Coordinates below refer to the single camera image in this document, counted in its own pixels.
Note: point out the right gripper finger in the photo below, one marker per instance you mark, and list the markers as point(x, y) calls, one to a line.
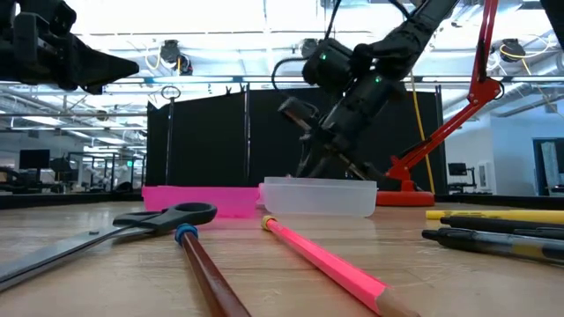
point(332, 167)
point(307, 163)

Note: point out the clear plastic supply box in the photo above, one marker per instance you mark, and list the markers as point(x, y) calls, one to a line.
point(319, 198)

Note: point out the pink pencil yellow eraser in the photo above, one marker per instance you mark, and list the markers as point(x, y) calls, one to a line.
point(326, 260)

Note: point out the pink plastic box lid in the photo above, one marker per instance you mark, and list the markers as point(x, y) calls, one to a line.
point(220, 200)

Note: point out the brown pencil blue eraser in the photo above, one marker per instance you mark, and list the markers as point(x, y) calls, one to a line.
point(207, 273)

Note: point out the black and yellow pen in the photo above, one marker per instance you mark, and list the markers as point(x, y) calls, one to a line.
point(493, 244)

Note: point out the yellow highlighter pen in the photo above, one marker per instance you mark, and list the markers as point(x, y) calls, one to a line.
point(506, 216)

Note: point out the slim black pen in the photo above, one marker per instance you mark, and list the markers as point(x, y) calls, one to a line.
point(506, 226)

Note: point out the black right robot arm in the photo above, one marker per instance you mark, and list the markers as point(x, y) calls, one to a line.
point(405, 39)

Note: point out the red lamp stand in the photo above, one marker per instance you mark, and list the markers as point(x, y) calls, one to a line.
point(405, 198)

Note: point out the dark computer monitor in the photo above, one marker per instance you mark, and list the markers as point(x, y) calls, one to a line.
point(34, 159)

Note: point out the narrow black partition panel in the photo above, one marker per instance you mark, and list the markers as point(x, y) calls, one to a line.
point(202, 141)

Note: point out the small black monitor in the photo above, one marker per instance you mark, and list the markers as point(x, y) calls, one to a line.
point(457, 169)

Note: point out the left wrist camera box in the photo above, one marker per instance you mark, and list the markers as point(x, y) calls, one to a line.
point(61, 17)

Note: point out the horizontal metal frame bar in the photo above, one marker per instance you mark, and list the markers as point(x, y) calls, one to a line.
point(211, 79)

